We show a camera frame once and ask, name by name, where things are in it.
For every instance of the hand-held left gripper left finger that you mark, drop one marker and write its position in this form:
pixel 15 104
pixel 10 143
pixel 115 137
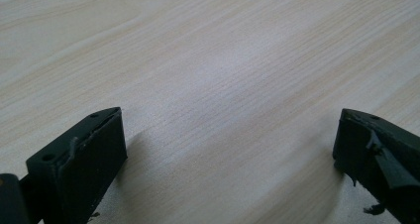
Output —
pixel 82 164

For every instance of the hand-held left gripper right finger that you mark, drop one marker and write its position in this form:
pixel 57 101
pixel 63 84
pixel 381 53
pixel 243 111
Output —
pixel 376 154

